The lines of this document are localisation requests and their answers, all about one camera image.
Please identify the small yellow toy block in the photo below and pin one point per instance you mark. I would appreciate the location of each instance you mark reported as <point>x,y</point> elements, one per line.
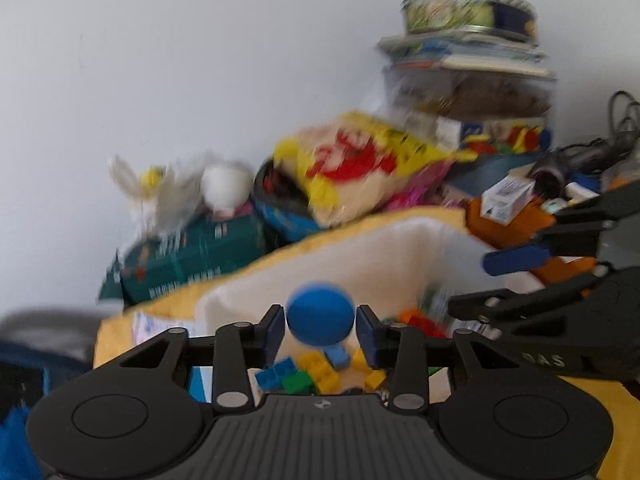
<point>369,372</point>

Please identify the pink shiny bag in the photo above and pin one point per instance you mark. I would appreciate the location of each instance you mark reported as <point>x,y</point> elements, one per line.
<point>415,192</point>

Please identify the white plastic bin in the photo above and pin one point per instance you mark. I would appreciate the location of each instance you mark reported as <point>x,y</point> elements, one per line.
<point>380,260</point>

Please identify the colourful toy block box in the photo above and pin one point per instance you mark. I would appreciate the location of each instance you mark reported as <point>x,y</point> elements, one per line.
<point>505,137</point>

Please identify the blue ball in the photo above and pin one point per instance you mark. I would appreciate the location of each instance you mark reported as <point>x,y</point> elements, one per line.
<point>320,312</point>

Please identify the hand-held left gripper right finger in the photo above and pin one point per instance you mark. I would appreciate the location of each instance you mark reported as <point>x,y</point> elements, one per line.
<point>364,335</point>

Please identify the white plastic bag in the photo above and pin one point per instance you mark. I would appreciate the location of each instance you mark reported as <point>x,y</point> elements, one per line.
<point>165,200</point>

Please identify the orange cloth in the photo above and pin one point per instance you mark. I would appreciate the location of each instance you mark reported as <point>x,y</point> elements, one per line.
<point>520,232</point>

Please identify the dark green box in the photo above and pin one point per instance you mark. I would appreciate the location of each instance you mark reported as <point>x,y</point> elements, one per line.
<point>200,255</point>

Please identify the blue backpack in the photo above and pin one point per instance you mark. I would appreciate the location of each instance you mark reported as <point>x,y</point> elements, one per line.
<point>30,390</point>

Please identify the clear plastic box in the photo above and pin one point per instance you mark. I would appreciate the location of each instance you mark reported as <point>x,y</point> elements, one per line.
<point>470,95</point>

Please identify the small white box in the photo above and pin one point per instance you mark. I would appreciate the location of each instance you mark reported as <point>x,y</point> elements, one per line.
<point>507,200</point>

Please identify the orange toy block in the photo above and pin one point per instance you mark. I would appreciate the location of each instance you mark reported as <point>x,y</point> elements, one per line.
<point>414,319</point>

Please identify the dark blue flat box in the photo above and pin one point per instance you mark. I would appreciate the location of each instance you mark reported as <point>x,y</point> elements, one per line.
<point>495,167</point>

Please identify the grey cloth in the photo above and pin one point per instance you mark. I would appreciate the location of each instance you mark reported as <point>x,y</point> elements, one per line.
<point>45,330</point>

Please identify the long red toy block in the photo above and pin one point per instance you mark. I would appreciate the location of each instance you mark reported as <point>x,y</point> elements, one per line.
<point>436,330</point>

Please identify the yellow red printed plastic bag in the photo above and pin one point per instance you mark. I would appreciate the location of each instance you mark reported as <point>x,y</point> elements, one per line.
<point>365,170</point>

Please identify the round printed tin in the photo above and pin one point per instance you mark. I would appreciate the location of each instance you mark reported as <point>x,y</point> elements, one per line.
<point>465,12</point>

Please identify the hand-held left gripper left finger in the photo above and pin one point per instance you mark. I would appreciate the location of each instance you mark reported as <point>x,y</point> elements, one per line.
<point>275,332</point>

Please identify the green square toy block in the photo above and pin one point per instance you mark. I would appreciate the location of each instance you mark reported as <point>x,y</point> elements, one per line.
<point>300,385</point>

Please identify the light blue toy block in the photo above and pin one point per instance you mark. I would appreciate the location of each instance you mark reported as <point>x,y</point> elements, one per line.
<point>338,357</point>

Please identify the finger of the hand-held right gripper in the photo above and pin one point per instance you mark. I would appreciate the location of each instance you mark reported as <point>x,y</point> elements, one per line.
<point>480,304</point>
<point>515,261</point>

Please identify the large yellow toy block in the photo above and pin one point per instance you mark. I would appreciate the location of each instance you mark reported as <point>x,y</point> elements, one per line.
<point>320,370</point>

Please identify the yellow cloth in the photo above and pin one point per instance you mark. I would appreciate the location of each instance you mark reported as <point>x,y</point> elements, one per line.
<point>165,305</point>

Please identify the dark cylindrical device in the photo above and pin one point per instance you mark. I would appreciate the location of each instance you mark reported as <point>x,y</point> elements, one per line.
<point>550,170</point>

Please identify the white printed packet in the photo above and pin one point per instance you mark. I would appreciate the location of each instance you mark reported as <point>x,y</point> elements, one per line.
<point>160,325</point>

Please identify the white round toy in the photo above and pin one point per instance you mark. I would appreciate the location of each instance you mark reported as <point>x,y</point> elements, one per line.
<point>225,185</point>

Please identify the stack of books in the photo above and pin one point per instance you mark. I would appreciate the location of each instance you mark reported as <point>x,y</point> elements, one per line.
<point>465,55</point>

